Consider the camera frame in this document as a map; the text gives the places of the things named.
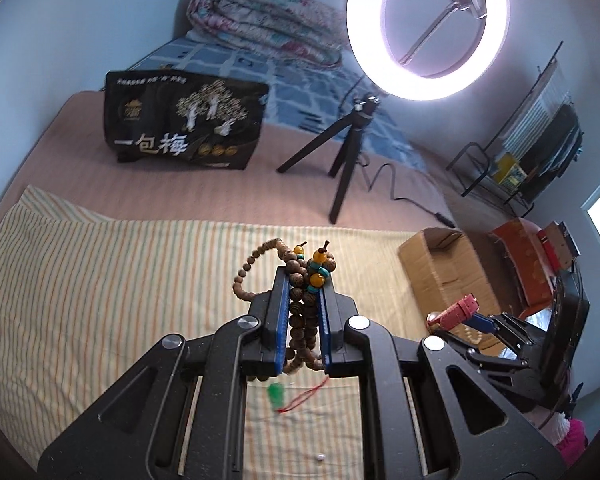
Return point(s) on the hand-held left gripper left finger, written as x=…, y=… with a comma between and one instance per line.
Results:
x=280, y=321

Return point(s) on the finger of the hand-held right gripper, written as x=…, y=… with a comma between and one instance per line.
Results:
x=482, y=323
x=495, y=362

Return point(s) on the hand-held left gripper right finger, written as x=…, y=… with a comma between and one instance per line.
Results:
x=325, y=327

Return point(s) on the brown cardboard box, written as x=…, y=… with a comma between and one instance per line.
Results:
x=430, y=270

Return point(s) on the red and white box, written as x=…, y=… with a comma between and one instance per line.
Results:
x=555, y=247

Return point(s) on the striped cloth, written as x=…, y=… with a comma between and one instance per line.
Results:
x=130, y=285

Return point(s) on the yellow box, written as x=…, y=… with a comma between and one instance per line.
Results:
x=511, y=169

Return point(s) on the black metal rack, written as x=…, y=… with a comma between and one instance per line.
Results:
x=472, y=160

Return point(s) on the black tripod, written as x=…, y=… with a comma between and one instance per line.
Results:
x=342, y=155

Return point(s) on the dark clothing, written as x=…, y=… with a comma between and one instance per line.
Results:
x=555, y=150

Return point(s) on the black snack bag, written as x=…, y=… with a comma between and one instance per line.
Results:
x=185, y=120

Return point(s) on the blue patterned bedsheet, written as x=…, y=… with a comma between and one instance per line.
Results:
x=300, y=90

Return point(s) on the pink bed cover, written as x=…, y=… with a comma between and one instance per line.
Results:
x=55, y=160

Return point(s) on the folded floral quilt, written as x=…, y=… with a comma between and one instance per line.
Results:
x=265, y=20

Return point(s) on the dark headboard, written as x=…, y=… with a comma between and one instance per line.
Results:
x=180, y=15

